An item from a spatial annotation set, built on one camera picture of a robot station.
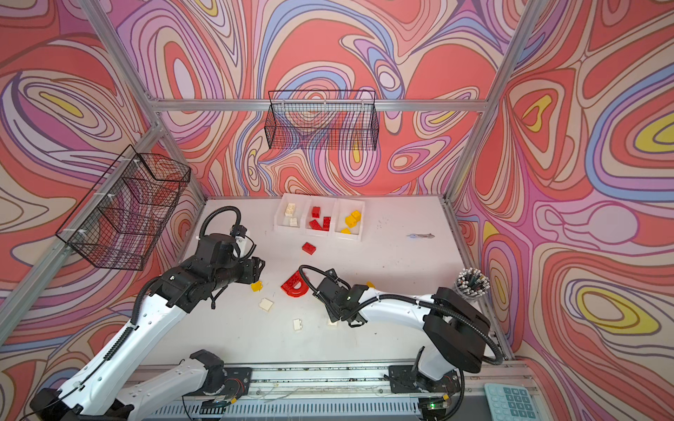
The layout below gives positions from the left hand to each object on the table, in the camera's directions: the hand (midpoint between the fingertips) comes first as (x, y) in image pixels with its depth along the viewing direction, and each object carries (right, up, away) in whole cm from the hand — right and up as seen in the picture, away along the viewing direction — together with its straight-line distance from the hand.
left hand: (258, 262), depth 74 cm
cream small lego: (+4, +11, +34) cm, 36 cm away
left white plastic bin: (-1, +11, +36) cm, 38 cm away
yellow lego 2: (+29, +12, +34) cm, 46 cm away
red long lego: (+18, +12, +33) cm, 40 cm away
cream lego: (-2, -17, +14) cm, 22 cm away
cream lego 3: (+21, -18, 0) cm, 28 cm away
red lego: (+12, +1, +26) cm, 28 cm away
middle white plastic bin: (+15, +13, +38) cm, 43 cm away
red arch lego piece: (+5, -11, +18) cm, 21 cm away
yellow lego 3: (-6, -11, +17) cm, 21 cm away
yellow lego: (+30, +14, +34) cm, 48 cm away
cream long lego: (+2, +17, +38) cm, 42 cm away
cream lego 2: (+10, -22, +8) cm, 25 cm away
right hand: (+24, -18, +11) cm, 32 cm away
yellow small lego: (+26, +8, +31) cm, 41 cm away
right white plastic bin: (+26, +18, +41) cm, 51 cm away
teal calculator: (+69, -37, -5) cm, 79 cm away
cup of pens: (+62, -6, +1) cm, 63 cm away
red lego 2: (+13, +10, +34) cm, 38 cm away
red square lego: (+13, +16, +37) cm, 43 cm away
